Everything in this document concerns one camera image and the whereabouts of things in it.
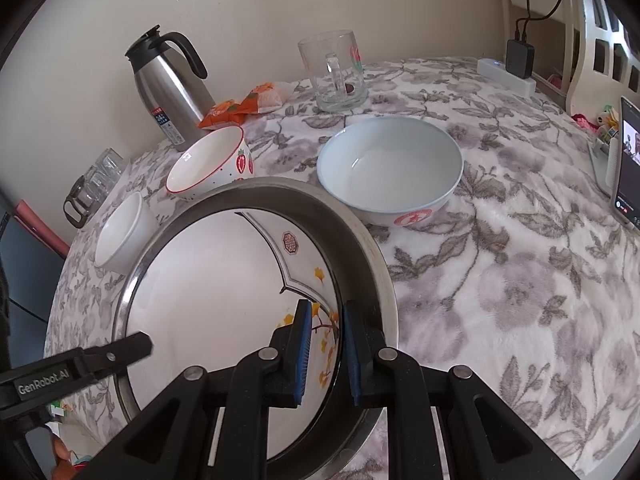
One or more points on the pink board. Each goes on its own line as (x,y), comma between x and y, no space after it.
(40,227)

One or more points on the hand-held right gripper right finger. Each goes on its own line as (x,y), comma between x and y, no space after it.
(352,355)

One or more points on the black smartphone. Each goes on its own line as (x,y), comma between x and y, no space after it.
(627,185)

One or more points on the red crochet item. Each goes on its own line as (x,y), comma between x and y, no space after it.
(585,122)

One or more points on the white cutout chair back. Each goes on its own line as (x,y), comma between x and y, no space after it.
(580,60)

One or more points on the white orange snack packet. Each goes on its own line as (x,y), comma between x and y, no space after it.
(270,97)

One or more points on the light blue bowl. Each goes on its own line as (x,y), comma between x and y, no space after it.
(390,160)

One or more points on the white power strip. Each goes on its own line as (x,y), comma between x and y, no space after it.
(492,70)

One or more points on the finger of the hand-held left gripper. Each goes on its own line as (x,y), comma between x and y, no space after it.
(120,352)

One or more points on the small white cup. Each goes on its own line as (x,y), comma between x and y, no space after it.
(120,230)

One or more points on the clear glass mug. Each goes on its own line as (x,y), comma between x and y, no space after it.
(320,60)

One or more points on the stainless steel thermos jug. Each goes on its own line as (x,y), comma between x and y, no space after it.
(170,90)

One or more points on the black rimmed yellow leaf plate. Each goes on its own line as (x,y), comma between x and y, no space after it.
(210,285)

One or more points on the strawberry print bowl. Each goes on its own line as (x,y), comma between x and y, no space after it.
(205,165)

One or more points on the blue grey panel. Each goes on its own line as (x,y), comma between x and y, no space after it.
(30,285)

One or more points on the black charger adapter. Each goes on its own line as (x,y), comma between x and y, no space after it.
(520,57)

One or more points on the black rack of glass cups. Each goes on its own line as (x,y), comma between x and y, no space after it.
(100,175)

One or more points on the stainless steel plate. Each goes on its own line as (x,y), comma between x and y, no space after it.
(360,260)

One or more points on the grey floral blanket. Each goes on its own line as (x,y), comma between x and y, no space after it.
(500,260)

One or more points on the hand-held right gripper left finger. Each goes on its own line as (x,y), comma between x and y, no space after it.
(302,355)

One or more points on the small colourful toy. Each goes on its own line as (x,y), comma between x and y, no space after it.
(607,125)

